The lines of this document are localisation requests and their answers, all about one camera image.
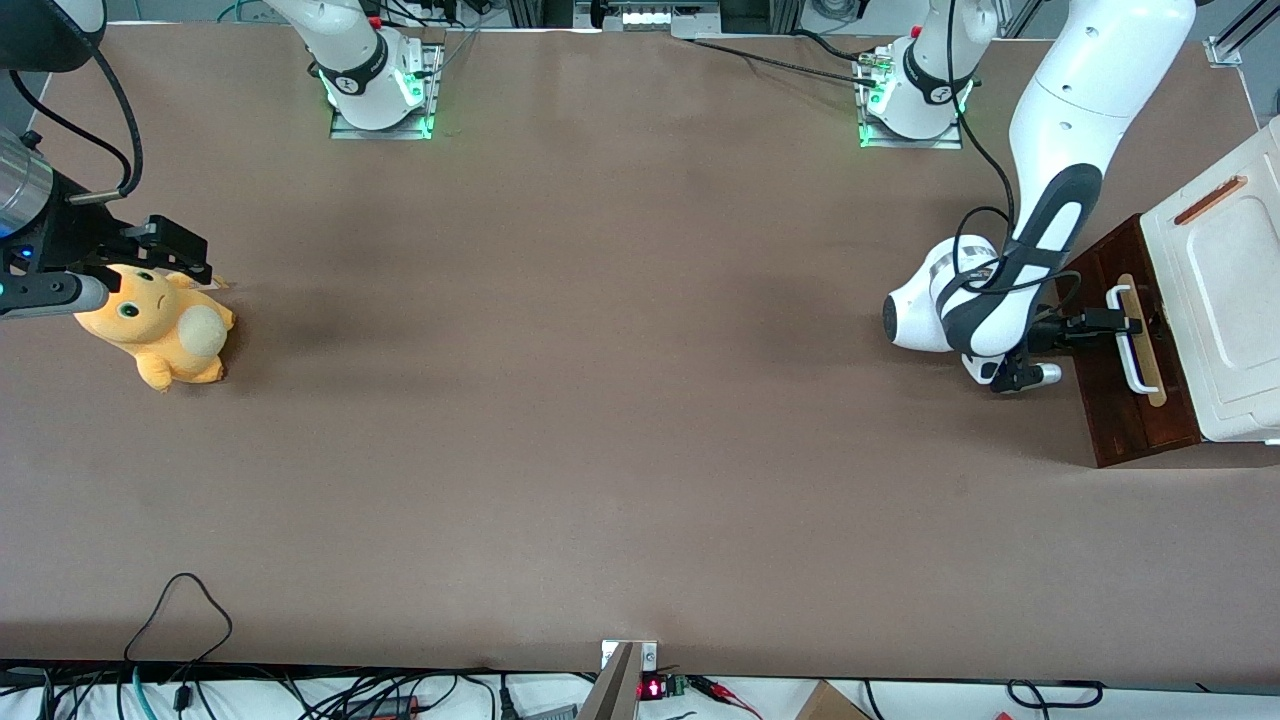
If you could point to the copper strip on cabinet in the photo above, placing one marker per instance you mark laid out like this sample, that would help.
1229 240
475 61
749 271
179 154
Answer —
1210 200

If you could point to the brown cardboard box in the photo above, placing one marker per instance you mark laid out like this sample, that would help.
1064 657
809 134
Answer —
830 705

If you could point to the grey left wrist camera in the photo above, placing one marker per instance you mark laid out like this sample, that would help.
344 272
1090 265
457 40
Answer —
1045 375

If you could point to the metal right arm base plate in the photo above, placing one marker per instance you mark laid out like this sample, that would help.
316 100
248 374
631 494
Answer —
380 133

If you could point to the red LED display module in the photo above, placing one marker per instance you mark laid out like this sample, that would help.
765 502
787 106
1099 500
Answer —
652 687

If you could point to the red clip leads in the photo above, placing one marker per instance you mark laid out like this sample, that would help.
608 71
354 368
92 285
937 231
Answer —
725 695

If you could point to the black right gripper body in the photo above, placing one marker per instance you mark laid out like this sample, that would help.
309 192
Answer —
72 236

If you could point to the black power adapter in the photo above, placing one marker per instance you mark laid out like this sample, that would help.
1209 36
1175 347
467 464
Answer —
385 707

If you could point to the white cabinet body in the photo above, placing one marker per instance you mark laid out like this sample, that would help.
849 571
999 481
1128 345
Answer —
1230 300

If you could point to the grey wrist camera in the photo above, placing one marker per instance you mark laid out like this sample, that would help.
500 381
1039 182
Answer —
1045 375
50 294

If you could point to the grey metal camera post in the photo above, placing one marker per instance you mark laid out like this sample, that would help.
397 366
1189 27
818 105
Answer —
612 690

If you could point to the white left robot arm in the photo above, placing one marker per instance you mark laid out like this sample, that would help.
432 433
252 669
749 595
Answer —
1090 90

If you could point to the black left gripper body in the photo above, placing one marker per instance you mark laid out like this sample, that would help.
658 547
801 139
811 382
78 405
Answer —
1052 332

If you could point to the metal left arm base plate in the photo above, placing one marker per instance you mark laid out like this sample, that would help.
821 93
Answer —
915 142

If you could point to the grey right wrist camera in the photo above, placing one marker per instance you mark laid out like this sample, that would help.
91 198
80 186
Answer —
50 294

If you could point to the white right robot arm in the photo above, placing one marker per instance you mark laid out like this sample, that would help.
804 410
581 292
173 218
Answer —
360 70

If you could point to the orange plush toy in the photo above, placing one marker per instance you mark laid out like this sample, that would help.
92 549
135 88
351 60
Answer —
160 335

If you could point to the white power strip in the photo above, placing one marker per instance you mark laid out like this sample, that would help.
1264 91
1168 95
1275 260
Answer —
650 18

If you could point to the aluminium profile bracket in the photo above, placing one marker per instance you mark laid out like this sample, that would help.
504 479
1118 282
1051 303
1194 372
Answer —
1225 50

